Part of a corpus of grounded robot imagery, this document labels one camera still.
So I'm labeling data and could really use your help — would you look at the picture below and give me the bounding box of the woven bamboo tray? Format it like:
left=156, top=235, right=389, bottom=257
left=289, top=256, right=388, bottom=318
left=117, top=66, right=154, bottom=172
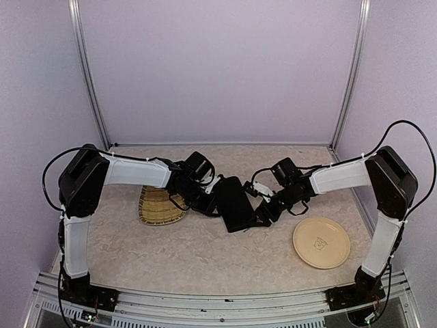
left=138, top=186, right=186, bottom=226

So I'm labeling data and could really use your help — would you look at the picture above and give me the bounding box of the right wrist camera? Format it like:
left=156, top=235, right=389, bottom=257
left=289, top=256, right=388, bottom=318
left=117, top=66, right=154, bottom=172
left=243, top=181, right=275, bottom=202

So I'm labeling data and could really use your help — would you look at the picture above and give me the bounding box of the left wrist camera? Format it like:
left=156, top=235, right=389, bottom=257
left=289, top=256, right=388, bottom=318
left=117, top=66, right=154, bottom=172
left=204, top=174, right=225, bottom=195

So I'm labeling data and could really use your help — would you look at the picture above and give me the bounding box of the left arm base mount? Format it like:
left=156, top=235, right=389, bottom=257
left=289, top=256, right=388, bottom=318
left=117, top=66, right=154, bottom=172
left=60, top=273, right=119, bottom=312

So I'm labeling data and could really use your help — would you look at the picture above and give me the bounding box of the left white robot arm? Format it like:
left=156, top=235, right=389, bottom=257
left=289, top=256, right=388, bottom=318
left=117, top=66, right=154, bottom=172
left=58, top=144, right=219, bottom=304

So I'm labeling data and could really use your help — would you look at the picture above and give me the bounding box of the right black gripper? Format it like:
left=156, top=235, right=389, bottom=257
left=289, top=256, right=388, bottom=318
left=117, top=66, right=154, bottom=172
left=249, top=184, right=302, bottom=226

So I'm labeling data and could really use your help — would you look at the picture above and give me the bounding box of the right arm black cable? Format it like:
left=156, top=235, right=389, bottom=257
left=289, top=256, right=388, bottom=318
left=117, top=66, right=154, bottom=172
left=296, top=119, right=435, bottom=219

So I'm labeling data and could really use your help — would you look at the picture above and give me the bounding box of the right aluminium frame post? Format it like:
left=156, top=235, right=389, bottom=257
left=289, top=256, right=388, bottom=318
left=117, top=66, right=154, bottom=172
left=330, top=0, right=371, bottom=151

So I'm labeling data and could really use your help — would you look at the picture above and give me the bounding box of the aluminium frame post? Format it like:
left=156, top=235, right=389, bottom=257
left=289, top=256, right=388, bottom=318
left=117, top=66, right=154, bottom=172
left=68, top=0, right=111, bottom=150
left=330, top=0, right=371, bottom=151

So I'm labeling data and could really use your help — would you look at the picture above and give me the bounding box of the left aluminium frame post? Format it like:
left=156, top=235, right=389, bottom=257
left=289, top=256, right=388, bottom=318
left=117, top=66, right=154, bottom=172
left=68, top=0, right=111, bottom=150

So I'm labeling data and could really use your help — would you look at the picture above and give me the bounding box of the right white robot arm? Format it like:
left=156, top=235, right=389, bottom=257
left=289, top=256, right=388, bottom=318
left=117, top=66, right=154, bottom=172
left=244, top=146, right=419, bottom=303

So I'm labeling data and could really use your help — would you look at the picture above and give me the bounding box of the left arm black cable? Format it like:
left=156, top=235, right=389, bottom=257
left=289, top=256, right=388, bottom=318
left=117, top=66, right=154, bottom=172
left=41, top=147, right=151, bottom=212

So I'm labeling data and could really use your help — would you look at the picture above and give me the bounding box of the beige round plate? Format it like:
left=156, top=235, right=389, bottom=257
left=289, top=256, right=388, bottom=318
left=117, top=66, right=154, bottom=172
left=292, top=217, right=351, bottom=270

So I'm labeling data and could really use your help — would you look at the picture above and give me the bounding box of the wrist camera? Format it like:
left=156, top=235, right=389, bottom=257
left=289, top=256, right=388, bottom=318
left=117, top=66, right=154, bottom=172
left=204, top=174, right=225, bottom=195
left=243, top=181, right=275, bottom=202

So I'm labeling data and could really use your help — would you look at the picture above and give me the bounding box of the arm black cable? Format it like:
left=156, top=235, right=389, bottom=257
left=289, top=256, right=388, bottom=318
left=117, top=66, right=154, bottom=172
left=296, top=119, right=435, bottom=219
left=41, top=147, right=151, bottom=212

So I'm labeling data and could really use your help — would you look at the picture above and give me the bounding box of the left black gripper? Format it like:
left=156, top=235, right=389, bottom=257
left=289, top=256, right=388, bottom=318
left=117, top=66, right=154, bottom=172
left=177, top=181, right=223, bottom=217

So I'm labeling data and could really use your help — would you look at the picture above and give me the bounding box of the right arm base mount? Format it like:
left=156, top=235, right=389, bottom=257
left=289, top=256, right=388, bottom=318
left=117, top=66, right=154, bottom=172
left=325, top=266, right=386, bottom=311

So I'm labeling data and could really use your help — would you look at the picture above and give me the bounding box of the front aluminium rail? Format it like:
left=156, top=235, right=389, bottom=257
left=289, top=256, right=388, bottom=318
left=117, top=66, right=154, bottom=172
left=23, top=269, right=421, bottom=328

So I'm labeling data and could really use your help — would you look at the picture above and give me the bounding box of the black zippered tool case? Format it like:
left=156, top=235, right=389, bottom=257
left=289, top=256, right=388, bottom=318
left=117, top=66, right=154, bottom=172
left=213, top=176, right=253, bottom=233

